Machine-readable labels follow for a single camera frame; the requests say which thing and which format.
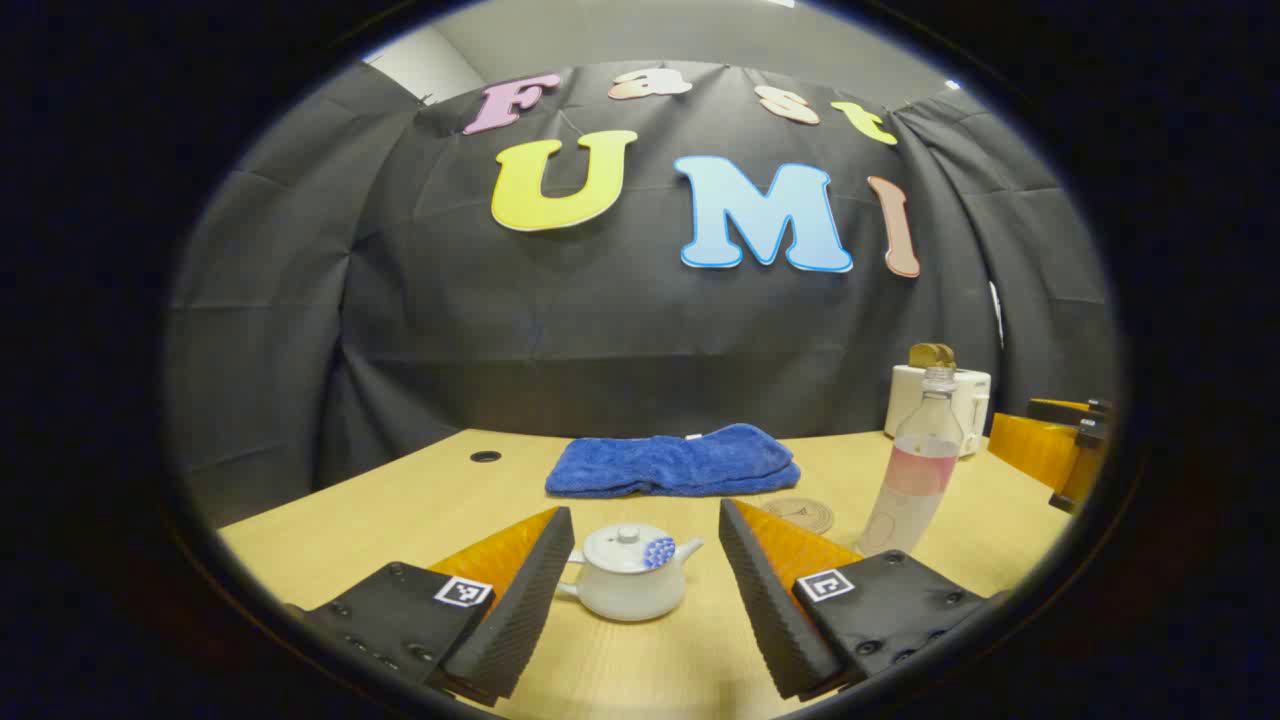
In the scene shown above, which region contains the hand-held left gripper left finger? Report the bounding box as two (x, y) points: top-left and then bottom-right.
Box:
(285, 505), (576, 709)

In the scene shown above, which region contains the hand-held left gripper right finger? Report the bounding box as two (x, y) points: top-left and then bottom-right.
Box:
(718, 498), (1001, 701)

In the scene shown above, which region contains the round wooden coaster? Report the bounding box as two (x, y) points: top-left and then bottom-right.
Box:
(762, 497), (835, 536)

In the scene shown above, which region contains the white ceramic teacup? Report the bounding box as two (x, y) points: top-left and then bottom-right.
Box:
(555, 538), (704, 623)

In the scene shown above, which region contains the clear plastic water bottle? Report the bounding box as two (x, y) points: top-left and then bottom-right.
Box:
(857, 367), (966, 558)

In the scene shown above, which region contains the white toaster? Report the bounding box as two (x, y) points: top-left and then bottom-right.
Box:
(885, 364), (993, 459)

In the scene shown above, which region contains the blue folded towel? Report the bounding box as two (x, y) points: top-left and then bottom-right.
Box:
(545, 423), (802, 499)

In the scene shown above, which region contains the black backdrop cloth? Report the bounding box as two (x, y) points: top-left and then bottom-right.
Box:
(165, 60), (1119, 531)

